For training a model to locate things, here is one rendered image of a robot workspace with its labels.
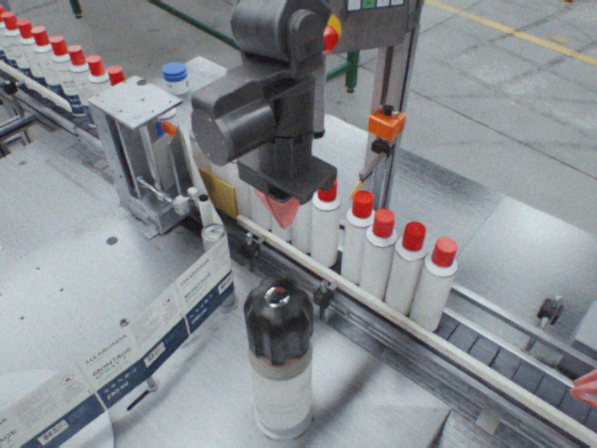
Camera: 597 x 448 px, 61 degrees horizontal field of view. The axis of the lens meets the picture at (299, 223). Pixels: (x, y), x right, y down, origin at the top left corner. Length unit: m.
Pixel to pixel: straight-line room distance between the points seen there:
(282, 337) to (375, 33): 0.45
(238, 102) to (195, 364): 0.53
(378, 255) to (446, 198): 0.44
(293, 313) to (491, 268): 0.63
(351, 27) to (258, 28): 0.30
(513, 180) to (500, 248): 1.56
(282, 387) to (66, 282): 0.53
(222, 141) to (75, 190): 0.89
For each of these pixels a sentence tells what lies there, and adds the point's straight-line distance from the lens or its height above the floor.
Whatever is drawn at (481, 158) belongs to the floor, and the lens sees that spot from 2.80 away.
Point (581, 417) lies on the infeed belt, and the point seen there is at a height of 0.88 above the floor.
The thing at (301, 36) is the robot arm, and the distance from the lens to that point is 0.47.
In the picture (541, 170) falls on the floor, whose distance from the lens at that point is 2.83.
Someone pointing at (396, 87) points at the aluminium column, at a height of 1.22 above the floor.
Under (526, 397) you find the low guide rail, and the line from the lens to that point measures 0.88.
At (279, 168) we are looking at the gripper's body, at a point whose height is 1.30.
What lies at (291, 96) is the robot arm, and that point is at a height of 1.38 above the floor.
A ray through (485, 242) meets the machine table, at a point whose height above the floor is 0.83.
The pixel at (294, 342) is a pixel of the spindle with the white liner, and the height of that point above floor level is 1.13.
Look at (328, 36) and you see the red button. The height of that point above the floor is 1.33.
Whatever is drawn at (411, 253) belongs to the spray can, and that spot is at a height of 1.05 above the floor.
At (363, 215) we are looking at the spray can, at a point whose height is 1.06.
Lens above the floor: 1.65
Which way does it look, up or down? 46 degrees down
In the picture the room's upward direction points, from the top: straight up
